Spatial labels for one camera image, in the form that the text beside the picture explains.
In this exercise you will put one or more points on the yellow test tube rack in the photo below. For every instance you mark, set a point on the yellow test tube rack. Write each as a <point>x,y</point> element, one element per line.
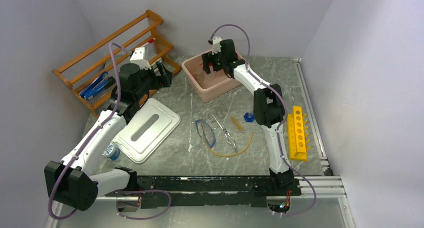
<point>297,129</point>

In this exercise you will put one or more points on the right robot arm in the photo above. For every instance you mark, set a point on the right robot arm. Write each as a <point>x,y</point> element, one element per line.
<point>269,107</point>

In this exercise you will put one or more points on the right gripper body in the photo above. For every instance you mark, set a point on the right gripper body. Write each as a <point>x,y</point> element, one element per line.
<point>218,61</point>

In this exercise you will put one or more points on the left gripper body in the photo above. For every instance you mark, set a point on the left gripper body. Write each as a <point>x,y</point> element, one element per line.
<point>150,81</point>

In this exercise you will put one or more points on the pink plastic bin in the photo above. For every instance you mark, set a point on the pink plastic bin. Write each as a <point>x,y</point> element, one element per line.
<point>216,83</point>

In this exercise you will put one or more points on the blue stapler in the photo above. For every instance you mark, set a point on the blue stapler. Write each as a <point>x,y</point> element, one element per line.
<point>100,84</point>

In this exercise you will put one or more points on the metal crucible tongs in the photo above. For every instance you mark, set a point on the metal crucible tongs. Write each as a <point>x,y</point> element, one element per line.
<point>218,117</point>

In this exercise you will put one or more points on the white pen on shelf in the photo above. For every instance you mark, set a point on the white pen on shelf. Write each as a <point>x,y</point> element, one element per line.
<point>157,70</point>

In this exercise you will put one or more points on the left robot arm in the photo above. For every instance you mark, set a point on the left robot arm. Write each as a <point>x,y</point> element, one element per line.
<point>71,181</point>

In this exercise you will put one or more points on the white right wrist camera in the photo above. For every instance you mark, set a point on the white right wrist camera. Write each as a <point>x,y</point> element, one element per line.
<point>216,44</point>

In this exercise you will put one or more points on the tan rubber tube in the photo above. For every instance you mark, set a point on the tan rubber tube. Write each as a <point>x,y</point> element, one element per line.
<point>228,153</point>

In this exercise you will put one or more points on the white tray lid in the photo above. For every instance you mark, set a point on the white tray lid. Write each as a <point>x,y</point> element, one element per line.
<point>150,126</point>

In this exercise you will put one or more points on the clear glass beaker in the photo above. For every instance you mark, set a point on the clear glass beaker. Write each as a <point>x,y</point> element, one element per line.
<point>199,75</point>

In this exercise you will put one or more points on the blue white tape roll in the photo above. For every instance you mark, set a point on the blue white tape roll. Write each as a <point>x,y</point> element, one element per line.
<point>112,152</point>

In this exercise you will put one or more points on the brown test tube brush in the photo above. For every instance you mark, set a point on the brown test tube brush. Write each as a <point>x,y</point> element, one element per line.
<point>236,123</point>

